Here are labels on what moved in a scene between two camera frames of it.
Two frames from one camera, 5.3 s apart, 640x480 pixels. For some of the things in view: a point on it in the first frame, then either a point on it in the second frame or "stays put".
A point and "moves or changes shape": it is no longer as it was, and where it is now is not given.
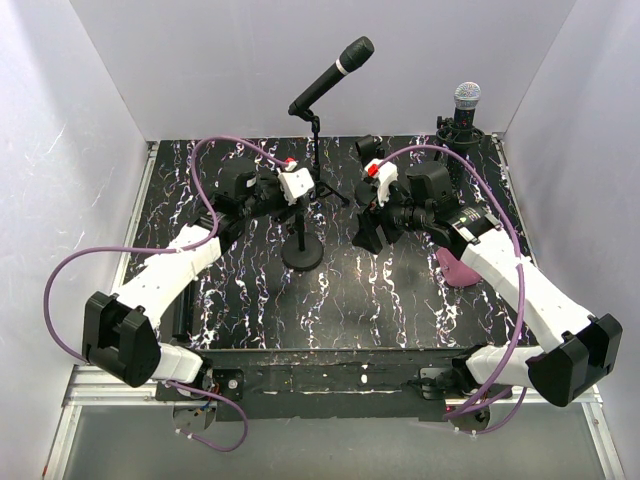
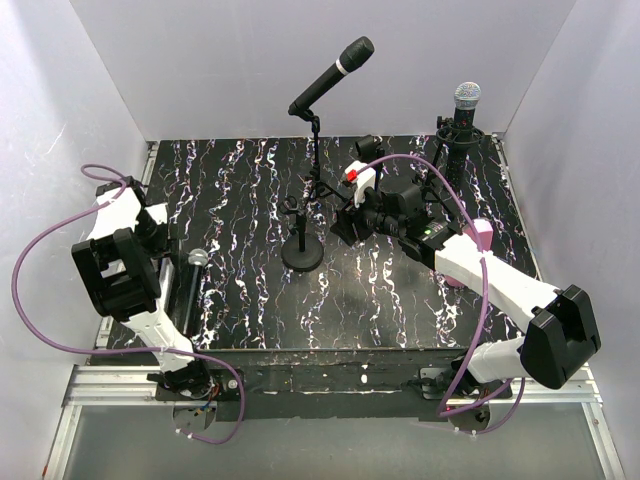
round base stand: (302, 251) stays put
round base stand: (368, 149) stays put
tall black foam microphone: (351, 57) stays put
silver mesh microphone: (183, 314) moves or changes shape
